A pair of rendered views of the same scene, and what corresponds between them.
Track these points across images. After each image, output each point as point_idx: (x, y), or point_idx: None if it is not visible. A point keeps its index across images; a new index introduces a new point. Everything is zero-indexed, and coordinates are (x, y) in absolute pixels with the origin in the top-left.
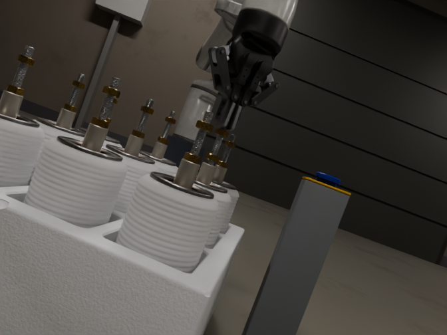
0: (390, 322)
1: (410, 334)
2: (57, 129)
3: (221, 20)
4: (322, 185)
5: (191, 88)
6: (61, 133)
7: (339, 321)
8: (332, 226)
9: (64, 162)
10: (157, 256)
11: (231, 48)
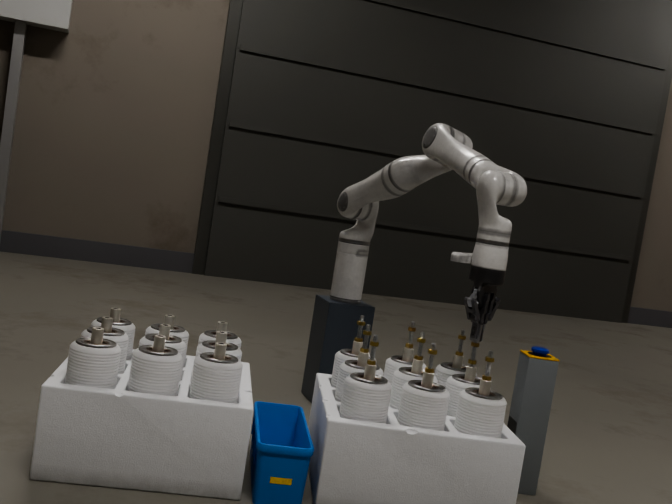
0: (588, 431)
1: (607, 438)
2: None
3: (380, 183)
4: (541, 358)
5: (342, 243)
6: (375, 373)
7: (547, 444)
8: (551, 383)
9: (431, 401)
10: (489, 435)
11: (477, 295)
